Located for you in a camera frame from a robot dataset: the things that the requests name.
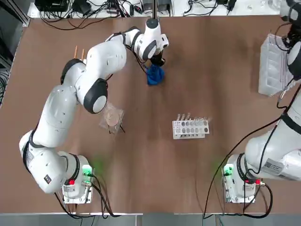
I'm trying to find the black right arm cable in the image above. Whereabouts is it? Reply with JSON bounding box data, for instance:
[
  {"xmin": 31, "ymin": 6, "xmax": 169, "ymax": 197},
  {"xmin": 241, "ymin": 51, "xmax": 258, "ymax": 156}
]
[{"xmin": 203, "ymin": 80, "xmax": 301, "ymax": 219}]

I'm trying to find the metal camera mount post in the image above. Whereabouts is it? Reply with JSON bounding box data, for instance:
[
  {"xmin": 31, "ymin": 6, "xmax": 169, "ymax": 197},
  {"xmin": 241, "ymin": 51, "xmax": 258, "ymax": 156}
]
[{"xmin": 151, "ymin": 0, "xmax": 158, "ymax": 22}]

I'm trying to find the white side table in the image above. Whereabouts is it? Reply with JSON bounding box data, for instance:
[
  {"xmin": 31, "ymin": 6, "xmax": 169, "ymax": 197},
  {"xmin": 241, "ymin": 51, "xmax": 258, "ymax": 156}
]
[{"xmin": 27, "ymin": 0, "xmax": 286, "ymax": 18}]

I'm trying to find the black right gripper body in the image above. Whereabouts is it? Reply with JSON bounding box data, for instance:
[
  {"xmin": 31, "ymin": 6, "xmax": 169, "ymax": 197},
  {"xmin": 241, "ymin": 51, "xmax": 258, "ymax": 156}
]
[{"xmin": 283, "ymin": 23, "xmax": 301, "ymax": 48}]

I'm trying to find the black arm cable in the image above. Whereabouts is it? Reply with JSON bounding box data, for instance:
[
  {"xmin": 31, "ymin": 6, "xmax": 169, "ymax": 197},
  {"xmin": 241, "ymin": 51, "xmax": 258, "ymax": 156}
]
[
  {"xmin": 203, "ymin": 80, "xmax": 301, "ymax": 219},
  {"xmin": 127, "ymin": 44, "xmax": 151, "ymax": 76}
]

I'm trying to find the black equipment box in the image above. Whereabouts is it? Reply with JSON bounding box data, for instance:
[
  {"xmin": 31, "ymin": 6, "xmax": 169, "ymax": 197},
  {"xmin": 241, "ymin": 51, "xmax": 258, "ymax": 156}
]
[{"xmin": 35, "ymin": 0, "xmax": 68, "ymax": 12}]

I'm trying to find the black power adapter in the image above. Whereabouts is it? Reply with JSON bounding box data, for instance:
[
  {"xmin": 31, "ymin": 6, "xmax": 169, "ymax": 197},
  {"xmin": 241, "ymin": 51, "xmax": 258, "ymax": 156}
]
[{"xmin": 71, "ymin": 2, "xmax": 91, "ymax": 15}]

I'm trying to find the black left base cable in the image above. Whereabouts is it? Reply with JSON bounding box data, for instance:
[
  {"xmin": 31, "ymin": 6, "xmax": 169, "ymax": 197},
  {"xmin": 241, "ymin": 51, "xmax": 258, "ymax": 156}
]
[{"xmin": 54, "ymin": 173, "xmax": 144, "ymax": 218}]

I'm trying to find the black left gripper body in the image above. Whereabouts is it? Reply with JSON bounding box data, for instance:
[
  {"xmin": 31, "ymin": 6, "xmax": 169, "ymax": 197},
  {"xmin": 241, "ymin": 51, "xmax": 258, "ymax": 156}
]
[{"xmin": 150, "ymin": 50, "xmax": 166, "ymax": 68}]

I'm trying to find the blue rag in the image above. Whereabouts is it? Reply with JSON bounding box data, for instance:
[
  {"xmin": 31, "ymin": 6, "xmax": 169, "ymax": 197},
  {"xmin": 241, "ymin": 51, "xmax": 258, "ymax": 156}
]
[{"xmin": 144, "ymin": 65, "xmax": 165, "ymax": 87}]

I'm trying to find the black cable on table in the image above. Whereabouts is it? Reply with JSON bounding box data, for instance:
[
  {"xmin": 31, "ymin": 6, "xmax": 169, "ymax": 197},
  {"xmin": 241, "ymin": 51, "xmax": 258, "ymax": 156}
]
[{"xmin": 40, "ymin": 9, "xmax": 118, "ymax": 31}]

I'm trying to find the clear stand with wooden disc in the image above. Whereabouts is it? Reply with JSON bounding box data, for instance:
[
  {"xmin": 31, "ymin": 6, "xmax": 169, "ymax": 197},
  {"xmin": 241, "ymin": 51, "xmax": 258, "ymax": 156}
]
[{"xmin": 98, "ymin": 102, "xmax": 126, "ymax": 136}]

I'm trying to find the white test tube rack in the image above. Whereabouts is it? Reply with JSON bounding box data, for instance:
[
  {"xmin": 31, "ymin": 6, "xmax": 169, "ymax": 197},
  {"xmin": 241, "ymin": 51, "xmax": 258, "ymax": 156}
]
[{"xmin": 172, "ymin": 113, "xmax": 211, "ymax": 140}]

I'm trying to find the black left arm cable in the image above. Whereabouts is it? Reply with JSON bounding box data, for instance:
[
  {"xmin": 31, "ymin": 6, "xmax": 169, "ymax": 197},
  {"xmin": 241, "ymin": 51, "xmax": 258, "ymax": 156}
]
[{"xmin": 127, "ymin": 44, "xmax": 151, "ymax": 76}]

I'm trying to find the clear plastic toolbox black handle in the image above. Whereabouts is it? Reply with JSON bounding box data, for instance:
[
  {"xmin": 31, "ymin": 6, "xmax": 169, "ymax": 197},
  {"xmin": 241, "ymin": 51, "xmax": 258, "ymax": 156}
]
[{"xmin": 258, "ymin": 33, "xmax": 301, "ymax": 97}]

